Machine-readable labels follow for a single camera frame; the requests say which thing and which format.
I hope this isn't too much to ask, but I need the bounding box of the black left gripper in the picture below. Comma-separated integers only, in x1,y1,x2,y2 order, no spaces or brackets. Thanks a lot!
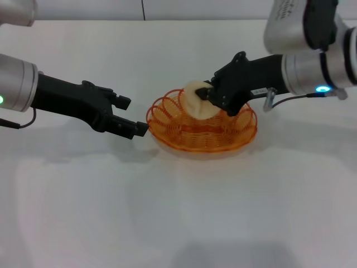
30,73,149,140

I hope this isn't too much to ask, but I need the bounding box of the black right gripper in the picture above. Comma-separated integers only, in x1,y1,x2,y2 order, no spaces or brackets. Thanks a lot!
196,51,288,117

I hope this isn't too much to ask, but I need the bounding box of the pale bread bun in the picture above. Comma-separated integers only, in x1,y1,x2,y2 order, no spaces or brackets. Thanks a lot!
184,80,222,120

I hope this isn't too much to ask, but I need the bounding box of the orange wire basket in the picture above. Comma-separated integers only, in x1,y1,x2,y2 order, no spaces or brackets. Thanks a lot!
146,87,258,154

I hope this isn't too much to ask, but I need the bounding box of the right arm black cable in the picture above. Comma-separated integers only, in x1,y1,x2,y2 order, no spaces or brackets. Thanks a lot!
263,87,317,113

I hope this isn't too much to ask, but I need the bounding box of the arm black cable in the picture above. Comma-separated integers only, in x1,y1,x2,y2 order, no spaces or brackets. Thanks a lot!
263,87,317,113
0,107,37,130

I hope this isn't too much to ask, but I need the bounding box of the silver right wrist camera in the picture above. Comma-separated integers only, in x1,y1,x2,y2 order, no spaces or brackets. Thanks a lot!
263,0,344,54

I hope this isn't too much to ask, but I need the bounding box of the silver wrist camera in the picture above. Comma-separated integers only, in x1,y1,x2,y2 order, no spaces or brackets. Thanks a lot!
0,0,38,27
263,0,344,54

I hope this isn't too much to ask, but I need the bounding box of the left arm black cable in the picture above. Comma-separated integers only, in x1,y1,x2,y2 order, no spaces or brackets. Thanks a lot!
0,107,37,130

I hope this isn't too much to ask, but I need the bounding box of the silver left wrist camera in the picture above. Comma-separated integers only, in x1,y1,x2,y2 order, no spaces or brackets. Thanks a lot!
0,0,38,27

